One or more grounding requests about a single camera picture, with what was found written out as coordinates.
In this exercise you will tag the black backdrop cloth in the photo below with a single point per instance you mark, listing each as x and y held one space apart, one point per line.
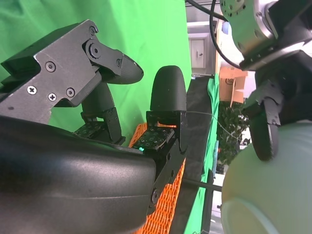
197 102

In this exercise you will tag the black tripod stand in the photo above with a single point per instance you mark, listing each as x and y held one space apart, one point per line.
207 185

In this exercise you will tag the brown cardboard box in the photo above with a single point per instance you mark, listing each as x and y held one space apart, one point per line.
231 85

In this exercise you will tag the orange wicker basket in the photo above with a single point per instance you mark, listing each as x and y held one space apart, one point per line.
168 207

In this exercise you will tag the pale green bowl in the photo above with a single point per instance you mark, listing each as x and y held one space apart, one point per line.
268 195

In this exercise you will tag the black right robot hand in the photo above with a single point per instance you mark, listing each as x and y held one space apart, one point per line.
73 182

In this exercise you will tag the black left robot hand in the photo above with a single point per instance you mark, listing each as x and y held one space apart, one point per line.
292 97

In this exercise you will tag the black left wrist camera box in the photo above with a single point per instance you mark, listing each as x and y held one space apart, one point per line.
268 57

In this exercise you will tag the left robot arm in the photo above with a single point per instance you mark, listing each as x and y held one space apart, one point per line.
248 24

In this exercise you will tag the grey drawer cabinet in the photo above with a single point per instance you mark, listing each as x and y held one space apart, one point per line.
198 52

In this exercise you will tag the green leafy plants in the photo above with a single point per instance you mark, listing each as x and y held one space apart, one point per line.
231 134

